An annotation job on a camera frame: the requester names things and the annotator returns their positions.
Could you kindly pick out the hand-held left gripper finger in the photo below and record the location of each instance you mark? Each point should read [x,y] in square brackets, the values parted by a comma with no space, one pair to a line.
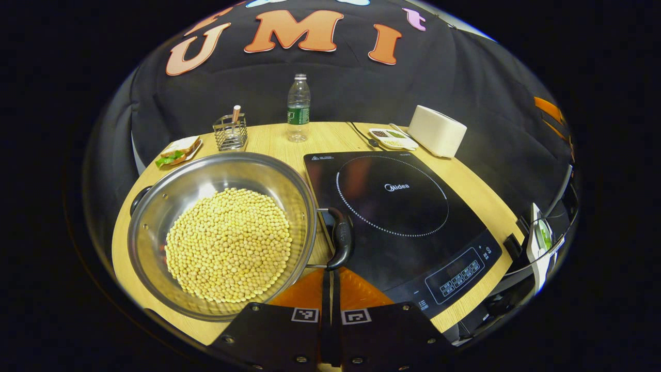
[325,294]
[335,294]

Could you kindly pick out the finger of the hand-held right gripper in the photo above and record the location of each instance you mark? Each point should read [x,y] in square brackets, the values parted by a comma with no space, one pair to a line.
[547,107]

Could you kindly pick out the black induction cooktop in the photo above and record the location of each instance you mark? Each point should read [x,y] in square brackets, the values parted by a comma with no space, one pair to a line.
[408,248]

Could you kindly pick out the pile of yellow soybeans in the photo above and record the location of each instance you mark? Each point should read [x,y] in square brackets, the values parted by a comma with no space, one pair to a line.
[230,245]

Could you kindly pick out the stainless steel pot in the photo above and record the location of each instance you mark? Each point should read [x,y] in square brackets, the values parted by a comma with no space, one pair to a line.
[206,178]

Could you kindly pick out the white toaster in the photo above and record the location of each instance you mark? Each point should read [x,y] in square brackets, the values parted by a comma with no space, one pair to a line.
[436,132]

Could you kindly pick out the clear plastic water bottle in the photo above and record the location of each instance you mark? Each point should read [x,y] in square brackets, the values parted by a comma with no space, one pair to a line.
[298,113]

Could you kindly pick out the striped straw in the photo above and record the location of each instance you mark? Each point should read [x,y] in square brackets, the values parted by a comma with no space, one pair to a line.
[236,113]

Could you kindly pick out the sandwich on white plate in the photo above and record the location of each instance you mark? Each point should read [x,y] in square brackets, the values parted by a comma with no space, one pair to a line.
[178,152]

